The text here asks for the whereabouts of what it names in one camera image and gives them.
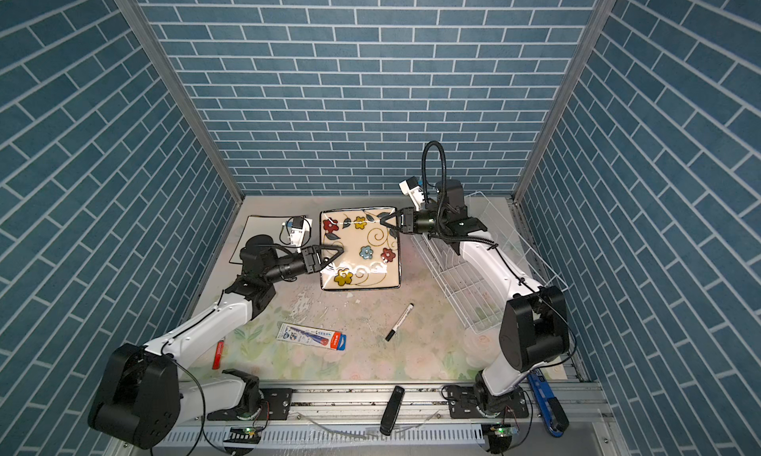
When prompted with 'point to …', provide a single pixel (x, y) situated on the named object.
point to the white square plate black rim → (262, 225)
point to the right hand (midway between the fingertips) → (381, 219)
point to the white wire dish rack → (481, 303)
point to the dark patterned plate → (371, 257)
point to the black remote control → (391, 410)
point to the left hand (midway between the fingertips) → (340, 255)
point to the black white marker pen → (391, 333)
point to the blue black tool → (551, 408)
